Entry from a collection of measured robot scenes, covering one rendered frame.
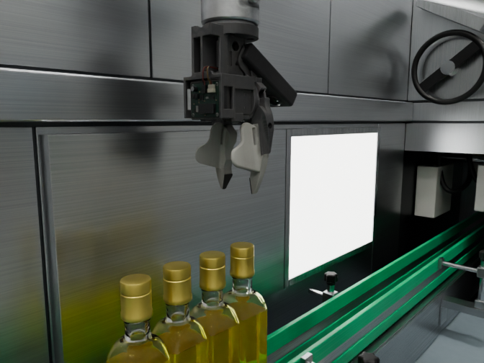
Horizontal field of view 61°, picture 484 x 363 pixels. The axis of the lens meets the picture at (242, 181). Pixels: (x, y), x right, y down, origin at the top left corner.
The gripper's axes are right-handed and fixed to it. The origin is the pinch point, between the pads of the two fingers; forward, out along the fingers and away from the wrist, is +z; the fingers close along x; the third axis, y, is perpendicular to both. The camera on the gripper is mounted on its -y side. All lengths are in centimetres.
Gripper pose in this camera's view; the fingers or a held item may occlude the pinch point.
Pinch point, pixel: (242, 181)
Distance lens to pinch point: 56.6
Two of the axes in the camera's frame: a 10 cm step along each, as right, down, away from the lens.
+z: 0.0, 9.9, 1.5
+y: -6.9, 1.0, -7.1
